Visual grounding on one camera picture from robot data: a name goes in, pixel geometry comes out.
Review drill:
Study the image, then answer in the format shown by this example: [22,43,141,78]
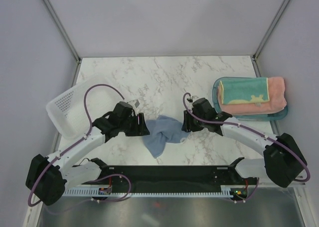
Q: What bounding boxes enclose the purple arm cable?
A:
[26,84,133,215]
[182,92,312,204]

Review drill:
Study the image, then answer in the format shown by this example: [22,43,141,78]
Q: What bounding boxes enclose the teal translucent plastic tub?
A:
[212,77,289,121]

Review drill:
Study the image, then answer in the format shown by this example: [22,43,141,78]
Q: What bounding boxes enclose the yellow towel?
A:
[218,77,270,105]

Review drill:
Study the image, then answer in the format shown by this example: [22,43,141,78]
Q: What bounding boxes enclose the white slotted cable duct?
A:
[62,185,235,198]

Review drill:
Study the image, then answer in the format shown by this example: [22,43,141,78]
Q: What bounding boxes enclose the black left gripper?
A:
[119,113,150,137]

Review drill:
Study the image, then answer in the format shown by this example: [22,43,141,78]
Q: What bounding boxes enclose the white perforated plastic basket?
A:
[46,73,123,140]

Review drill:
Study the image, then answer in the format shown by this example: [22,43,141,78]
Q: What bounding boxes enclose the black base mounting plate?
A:
[80,165,258,194]

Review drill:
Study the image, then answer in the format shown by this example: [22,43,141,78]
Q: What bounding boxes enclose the blue towel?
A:
[142,115,189,158]

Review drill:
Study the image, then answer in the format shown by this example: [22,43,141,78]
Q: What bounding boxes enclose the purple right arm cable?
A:
[182,92,312,204]

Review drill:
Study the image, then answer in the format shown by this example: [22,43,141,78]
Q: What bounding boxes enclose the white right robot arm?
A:
[182,93,311,188]

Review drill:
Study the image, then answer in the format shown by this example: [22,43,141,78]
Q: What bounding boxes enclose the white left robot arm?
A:
[26,100,150,206]

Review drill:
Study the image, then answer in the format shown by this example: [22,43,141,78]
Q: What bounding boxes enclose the right aluminium frame post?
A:
[251,0,291,62]

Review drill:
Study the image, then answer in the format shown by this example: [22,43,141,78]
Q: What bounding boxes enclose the aluminium frame post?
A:
[251,0,291,62]
[42,0,82,64]

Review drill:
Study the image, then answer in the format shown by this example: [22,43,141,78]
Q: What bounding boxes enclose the left aluminium frame post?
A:
[42,0,82,64]

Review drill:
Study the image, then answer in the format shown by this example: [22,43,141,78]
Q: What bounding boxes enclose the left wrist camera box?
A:
[128,99,140,110]

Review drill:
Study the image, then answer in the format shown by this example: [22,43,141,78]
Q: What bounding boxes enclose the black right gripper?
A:
[181,110,206,133]

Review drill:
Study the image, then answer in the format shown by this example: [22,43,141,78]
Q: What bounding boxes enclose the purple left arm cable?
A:
[26,84,133,215]

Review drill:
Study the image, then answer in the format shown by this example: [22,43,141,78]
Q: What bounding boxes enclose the pink towel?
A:
[216,77,287,115]

